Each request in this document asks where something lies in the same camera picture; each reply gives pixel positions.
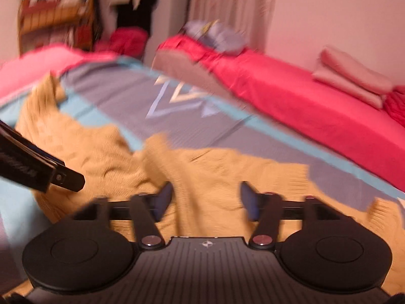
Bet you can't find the tan cable knit cardigan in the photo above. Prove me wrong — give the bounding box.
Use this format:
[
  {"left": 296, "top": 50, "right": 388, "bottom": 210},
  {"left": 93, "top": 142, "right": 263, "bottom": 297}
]
[{"left": 16, "top": 75, "right": 404, "bottom": 294}]

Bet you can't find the pile of dark clothes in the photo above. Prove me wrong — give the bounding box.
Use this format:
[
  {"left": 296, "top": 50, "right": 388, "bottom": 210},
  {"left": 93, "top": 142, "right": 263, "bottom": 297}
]
[{"left": 82, "top": 0, "right": 159, "bottom": 36}]

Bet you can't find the pink bed cover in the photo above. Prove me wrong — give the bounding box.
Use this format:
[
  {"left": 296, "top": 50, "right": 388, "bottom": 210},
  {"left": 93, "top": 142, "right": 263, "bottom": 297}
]
[{"left": 0, "top": 44, "right": 118, "bottom": 105}]

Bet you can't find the blue grey striped bedsheet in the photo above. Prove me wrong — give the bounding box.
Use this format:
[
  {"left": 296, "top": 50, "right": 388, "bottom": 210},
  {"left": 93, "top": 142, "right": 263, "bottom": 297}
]
[{"left": 1, "top": 58, "right": 404, "bottom": 291}]

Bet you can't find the red blanket on far bed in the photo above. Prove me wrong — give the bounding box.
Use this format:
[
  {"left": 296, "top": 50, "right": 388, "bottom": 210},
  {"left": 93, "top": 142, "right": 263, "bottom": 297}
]
[{"left": 157, "top": 34, "right": 404, "bottom": 190}]

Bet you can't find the wooden shelf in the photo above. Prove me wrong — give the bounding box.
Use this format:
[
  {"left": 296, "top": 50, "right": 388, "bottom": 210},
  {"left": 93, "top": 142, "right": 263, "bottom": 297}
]
[{"left": 17, "top": 0, "right": 95, "bottom": 55}]

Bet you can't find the crimson ruffled cloth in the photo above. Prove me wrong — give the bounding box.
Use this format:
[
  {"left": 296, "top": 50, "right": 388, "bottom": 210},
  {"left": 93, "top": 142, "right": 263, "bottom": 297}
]
[{"left": 95, "top": 27, "right": 149, "bottom": 60}]

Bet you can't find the red ruffled pillow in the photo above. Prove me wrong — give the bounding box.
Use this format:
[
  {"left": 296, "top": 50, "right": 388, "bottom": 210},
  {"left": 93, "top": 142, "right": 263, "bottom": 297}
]
[{"left": 384, "top": 86, "right": 405, "bottom": 127}]

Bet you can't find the crumpled light blue cloth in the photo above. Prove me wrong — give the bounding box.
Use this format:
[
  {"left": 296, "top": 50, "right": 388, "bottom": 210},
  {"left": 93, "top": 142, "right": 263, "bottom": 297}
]
[{"left": 183, "top": 20, "right": 247, "bottom": 56}]

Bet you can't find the pink patterned curtain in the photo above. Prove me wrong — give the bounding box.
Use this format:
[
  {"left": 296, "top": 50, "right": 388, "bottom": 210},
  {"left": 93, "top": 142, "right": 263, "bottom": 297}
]
[{"left": 187, "top": 0, "right": 275, "bottom": 52}]

